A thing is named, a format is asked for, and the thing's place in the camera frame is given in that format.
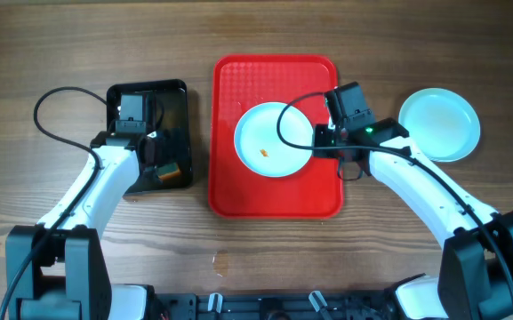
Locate green orange sponge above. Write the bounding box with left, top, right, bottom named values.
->
left=156, top=162, right=181, bottom=181

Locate light blue plate top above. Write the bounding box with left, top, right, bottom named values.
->
left=234, top=102, right=313, bottom=178

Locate light blue plate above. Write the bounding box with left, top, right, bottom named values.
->
left=398, top=88, right=481, bottom=153
left=424, top=149, right=474, bottom=163
left=234, top=102, right=313, bottom=178

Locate light blue plate bottom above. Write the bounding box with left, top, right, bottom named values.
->
left=424, top=149, right=474, bottom=163

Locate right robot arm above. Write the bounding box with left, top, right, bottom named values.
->
left=312, top=118, right=513, bottom=319

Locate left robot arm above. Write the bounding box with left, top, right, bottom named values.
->
left=0, top=132, right=167, bottom=320

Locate black water tray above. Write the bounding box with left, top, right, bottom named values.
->
left=106, top=79, right=193, bottom=195

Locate right black cable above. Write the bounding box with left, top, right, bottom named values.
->
left=276, top=92, right=513, bottom=320

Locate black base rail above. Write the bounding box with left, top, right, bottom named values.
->
left=151, top=291, right=406, bottom=320

